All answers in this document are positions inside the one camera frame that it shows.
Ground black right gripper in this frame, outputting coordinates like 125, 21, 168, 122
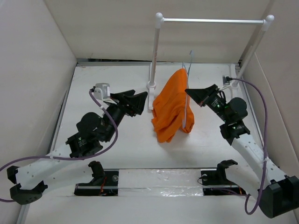
185, 84, 230, 123

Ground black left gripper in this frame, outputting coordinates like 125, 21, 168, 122
104, 90, 149, 142

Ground blue wire hanger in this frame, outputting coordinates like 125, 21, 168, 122
181, 49, 195, 129

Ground orange trousers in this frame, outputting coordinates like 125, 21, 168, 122
151, 68, 195, 143

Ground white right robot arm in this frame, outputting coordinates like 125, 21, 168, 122
185, 84, 299, 218

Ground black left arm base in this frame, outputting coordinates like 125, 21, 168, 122
74, 161, 119, 196

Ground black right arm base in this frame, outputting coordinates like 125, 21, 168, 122
197, 160, 246, 196

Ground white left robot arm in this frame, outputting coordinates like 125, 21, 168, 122
1, 87, 148, 205

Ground white clothes rack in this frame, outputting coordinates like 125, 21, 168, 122
146, 13, 276, 112

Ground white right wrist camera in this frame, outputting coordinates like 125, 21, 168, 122
220, 76, 233, 91

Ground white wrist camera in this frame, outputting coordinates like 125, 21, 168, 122
220, 76, 233, 91
92, 83, 116, 104

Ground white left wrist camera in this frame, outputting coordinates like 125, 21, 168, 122
92, 83, 116, 104

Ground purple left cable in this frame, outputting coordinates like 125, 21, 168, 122
0, 90, 119, 203

